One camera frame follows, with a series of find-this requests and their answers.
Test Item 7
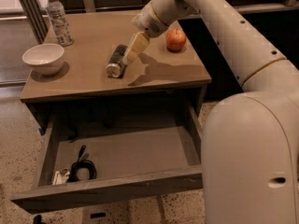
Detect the red apple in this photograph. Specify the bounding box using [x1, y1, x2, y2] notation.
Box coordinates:
[166, 29, 187, 51]

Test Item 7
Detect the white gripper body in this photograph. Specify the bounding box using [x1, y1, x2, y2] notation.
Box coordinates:
[132, 2, 168, 37]

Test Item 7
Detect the white ceramic bowl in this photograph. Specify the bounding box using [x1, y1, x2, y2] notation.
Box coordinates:
[22, 43, 64, 76]

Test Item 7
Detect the dark redbull can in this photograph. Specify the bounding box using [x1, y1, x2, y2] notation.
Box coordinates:
[106, 45, 127, 78]

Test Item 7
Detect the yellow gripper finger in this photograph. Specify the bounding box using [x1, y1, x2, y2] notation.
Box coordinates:
[122, 32, 150, 65]

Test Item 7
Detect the coiled black cable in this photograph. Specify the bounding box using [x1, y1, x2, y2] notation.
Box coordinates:
[67, 145, 98, 183]

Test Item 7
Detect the open grey top drawer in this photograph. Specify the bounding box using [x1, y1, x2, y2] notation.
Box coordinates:
[11, 105, 202, 214]

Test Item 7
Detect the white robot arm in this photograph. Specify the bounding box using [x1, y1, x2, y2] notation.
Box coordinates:
[124, 0, 299, 224]

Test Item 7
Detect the small white packet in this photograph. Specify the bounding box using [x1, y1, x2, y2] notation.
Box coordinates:
[52, 169, 70, 185]

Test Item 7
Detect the clear plastic water bottle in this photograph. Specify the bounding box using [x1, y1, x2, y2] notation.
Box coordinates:
[46, 0, 74, 47]

